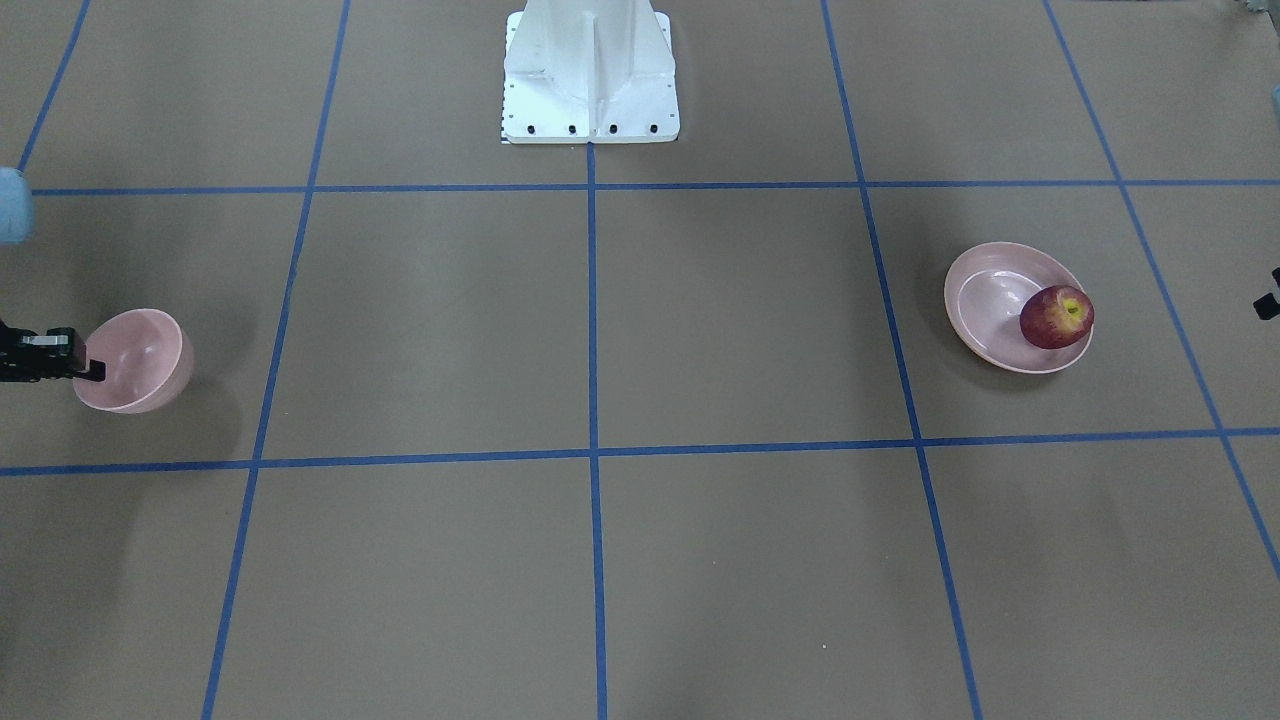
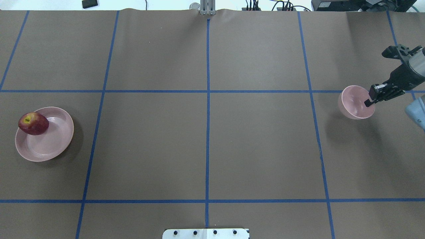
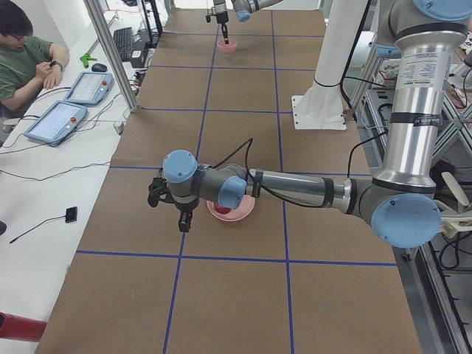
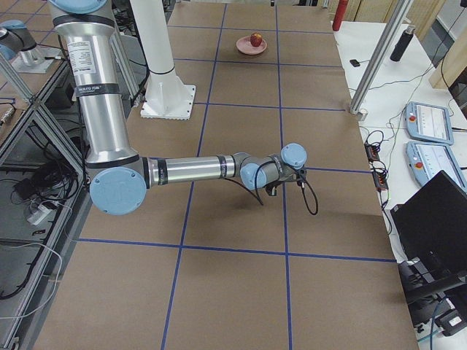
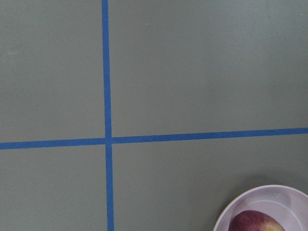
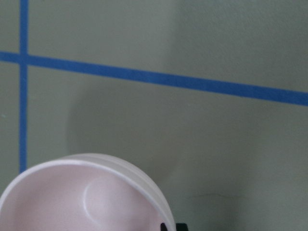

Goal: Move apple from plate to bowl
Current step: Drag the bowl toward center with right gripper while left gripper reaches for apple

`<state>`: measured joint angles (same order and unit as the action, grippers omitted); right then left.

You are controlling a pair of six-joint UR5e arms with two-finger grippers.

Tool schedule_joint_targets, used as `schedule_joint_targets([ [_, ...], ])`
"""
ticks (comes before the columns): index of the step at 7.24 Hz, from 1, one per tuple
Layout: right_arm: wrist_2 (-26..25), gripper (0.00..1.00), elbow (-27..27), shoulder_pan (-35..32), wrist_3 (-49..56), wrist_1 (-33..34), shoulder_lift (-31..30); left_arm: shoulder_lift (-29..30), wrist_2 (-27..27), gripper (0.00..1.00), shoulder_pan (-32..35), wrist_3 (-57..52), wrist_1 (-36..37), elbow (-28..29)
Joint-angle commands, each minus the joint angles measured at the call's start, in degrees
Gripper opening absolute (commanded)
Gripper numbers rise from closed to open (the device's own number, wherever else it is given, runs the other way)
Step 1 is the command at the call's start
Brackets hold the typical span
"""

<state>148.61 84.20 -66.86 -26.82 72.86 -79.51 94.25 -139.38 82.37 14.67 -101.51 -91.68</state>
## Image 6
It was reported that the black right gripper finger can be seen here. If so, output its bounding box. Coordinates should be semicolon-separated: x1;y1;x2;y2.
176;223;188;231

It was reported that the pink bowl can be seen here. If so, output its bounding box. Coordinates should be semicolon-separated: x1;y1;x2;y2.
0;154;176;231

